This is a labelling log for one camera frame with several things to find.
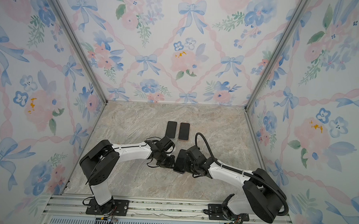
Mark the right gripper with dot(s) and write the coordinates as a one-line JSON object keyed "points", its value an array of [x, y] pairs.
{"points": [[187, 162]]}

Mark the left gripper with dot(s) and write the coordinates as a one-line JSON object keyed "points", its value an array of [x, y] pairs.
{"points": [[170, 164]]}

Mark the black phone case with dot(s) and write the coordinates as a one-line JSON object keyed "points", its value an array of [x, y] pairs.
{"points": [[180, 162]]}

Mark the light blue phone case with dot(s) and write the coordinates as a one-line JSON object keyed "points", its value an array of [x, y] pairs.
{"points": [[171, 129]]}

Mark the pink phone case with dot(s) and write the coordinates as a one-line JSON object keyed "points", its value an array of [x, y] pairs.
{"points": [[184, 131]]}

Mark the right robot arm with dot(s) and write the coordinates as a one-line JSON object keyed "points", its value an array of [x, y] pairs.
{"points": [[262, 196]]}

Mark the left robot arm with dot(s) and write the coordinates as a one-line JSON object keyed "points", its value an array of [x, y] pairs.
{"points": [[100, 161]]}

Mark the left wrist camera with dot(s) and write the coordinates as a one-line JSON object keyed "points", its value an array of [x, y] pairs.
{"points": [[166, 145]]}

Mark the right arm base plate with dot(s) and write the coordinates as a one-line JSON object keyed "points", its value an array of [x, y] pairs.
{"points": [[217, 212]]}

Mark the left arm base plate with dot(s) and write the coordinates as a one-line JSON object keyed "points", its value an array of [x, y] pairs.
{"points": [[113, 207]]}

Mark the right corner aluminium post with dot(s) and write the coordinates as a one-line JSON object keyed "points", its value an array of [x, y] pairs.
{"points": [[281, 44]]}

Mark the corner aluminium post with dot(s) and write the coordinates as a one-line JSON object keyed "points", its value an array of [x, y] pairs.
{"points": [[281, 44], [76, 45]]}

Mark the left corner aluminium post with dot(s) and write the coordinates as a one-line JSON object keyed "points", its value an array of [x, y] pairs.
{"points": [[76, 45]]}

